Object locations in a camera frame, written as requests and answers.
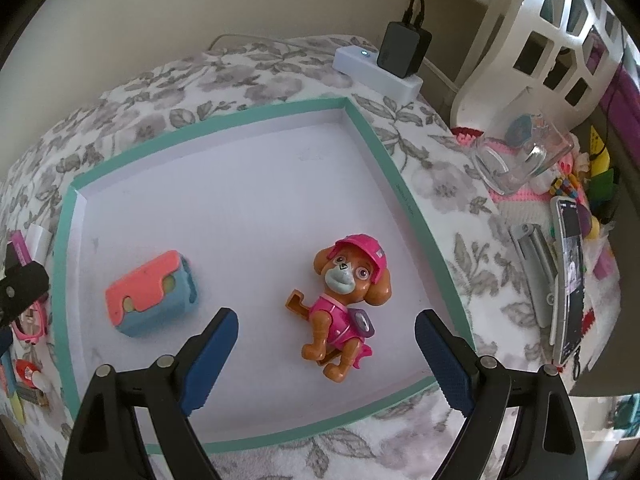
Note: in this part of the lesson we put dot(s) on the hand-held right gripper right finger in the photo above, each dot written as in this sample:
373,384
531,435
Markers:
442,365

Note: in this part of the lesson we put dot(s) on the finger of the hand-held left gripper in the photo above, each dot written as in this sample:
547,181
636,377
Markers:
25,280

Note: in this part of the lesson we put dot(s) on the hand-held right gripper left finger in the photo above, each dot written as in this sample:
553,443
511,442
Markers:
212,362

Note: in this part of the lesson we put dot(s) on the toy dog with pink cap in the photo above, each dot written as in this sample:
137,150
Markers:
345,320

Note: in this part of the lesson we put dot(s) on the teal rimmed cardboard box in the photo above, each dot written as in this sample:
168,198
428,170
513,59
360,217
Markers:
250,210

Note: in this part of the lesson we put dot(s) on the pink tube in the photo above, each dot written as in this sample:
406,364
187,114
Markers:
20,247

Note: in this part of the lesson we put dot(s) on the white flat block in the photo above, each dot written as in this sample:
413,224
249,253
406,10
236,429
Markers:
37,240

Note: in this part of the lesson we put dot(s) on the pink glasses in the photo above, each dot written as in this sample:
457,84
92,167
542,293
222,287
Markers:
31,332

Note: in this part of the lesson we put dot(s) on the red and white small toy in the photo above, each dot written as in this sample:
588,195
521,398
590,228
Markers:
30,372

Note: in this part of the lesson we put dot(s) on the coral and blue toy block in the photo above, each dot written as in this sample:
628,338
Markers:
145,285

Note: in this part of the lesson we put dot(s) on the silver stapler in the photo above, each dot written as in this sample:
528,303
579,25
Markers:
537,270

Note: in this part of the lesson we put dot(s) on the smartphone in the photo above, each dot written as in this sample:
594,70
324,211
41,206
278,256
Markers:
570,285

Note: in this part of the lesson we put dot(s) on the pink and white knitted cloth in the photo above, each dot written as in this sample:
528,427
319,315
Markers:
520,205

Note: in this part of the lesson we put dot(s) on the clear glass cup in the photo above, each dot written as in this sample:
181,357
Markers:
505,170

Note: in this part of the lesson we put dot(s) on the floral blanket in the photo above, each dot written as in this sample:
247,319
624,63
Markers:
250,75

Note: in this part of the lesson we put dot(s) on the white laundry basket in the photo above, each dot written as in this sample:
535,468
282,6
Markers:
500,60

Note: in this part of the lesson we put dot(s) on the white power strip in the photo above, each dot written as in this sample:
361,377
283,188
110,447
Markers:
350,67

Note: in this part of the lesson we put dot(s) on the black charger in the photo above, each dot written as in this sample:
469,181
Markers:
402,50

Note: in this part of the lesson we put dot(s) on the purple cloth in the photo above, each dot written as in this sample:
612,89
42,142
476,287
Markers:
620,90

